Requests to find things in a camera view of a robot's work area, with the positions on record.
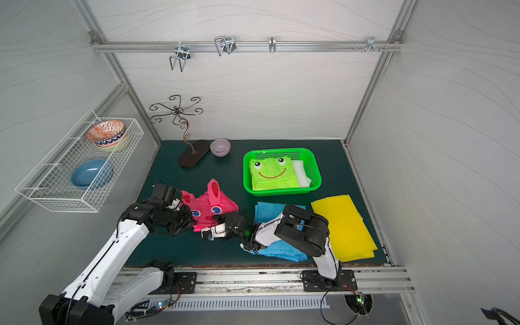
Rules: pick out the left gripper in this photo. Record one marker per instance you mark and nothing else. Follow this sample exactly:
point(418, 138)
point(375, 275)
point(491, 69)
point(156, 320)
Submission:
point(183, 219)

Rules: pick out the pink bunny raincoat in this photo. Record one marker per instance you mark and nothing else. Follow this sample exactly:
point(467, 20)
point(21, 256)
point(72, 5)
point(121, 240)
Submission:
point(212, 202)

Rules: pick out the lime green frog raincoat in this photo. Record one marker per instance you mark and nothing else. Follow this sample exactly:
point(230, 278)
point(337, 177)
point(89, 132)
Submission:
point(273, 174)

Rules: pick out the green plastic basket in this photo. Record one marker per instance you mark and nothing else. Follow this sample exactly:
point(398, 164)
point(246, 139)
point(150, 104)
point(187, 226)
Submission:
point(303, 154)

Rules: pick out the white raincoat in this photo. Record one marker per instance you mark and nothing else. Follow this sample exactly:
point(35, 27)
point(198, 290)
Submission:
point(303, 180)

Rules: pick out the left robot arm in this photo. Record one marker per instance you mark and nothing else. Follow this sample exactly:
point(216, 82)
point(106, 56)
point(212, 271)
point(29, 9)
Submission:
point(87, 300)

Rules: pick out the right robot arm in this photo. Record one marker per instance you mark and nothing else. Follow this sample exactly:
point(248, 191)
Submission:
point(300, 228)

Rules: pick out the blue folded raincoat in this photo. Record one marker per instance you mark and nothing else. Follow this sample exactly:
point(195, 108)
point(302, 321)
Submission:
point(266, 212)

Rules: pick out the yellow folded raincoat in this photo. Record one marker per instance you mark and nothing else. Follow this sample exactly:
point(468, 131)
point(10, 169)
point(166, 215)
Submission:
point(349, 236)

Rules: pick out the brown metal jewelry stand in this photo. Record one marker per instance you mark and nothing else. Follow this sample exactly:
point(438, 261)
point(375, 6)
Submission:
point(196, 150)

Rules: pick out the blue bowl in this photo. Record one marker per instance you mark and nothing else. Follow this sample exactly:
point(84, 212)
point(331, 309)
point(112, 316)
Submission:
point(93, 174)

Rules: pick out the small purple bowl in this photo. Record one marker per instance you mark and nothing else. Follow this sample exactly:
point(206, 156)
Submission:
point(220, 147)

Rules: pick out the orange patterned bowl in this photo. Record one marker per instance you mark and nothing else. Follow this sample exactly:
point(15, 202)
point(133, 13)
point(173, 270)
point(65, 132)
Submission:
point(107, 133)

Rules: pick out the round black floor port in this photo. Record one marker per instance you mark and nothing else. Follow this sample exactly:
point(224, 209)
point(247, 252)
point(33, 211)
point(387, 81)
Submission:
point(360, 304)

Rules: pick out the metal hook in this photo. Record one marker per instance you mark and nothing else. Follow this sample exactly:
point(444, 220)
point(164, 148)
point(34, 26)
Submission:
point(272, 44)
point(370, 46)
point(180, 57)
point(224, 44)

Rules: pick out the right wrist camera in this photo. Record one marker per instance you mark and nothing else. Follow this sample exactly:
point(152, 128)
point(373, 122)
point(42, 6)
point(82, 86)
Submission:
point(214, 232)

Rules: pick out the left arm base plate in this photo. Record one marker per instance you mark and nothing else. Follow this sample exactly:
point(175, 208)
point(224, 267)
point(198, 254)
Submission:
point(185, 282)

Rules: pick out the white wire wall basket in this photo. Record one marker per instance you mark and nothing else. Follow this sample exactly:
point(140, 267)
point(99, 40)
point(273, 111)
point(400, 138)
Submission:
point(48, 184)

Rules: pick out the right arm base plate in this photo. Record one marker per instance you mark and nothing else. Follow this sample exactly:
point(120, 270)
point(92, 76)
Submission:
point(313, 282)

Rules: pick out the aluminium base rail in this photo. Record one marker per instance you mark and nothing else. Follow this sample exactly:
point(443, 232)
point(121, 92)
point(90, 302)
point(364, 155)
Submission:
point(249, 282)

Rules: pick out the aluminium top rail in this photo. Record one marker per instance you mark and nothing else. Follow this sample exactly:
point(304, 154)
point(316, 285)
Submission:
point(208, 47)

